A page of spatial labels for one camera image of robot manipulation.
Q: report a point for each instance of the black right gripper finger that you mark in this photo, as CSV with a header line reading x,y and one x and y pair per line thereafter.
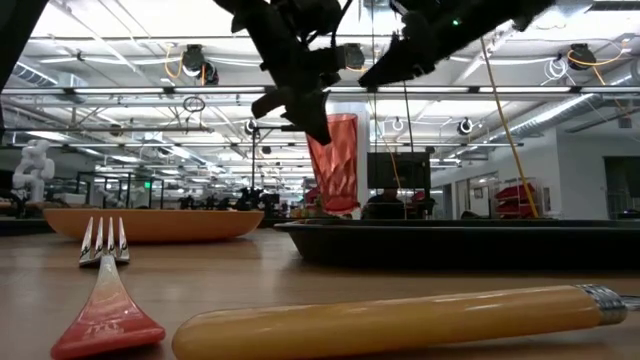
x,y
395,70
415,45

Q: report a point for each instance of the red storage bins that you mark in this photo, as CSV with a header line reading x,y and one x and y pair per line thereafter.
x,y
512,192

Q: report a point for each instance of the orange plate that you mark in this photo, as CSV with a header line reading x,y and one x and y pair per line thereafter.
x,y
160,227

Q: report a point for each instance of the long ceiling light strip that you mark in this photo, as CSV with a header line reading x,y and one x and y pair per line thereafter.
x,y
120,90

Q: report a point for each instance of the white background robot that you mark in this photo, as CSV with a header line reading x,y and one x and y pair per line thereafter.
x,y
32,170

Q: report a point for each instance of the person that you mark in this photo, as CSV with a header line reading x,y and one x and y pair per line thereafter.
x,y
384,205

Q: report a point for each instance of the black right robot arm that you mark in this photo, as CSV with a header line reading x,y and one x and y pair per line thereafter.
x,y
532,7

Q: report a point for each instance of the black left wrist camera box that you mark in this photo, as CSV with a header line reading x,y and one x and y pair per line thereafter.
x,y
310,15

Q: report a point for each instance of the red faceted translucent cup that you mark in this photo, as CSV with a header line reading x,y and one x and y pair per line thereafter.
x,y
340,170

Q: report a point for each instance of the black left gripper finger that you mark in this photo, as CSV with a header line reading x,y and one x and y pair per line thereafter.
x,y
301,114
321,120

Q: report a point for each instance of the black monitor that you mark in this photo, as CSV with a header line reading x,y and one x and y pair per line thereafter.
x,y
415,172

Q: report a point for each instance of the dark plastic tray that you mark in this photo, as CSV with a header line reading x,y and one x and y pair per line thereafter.
x,y
450,247

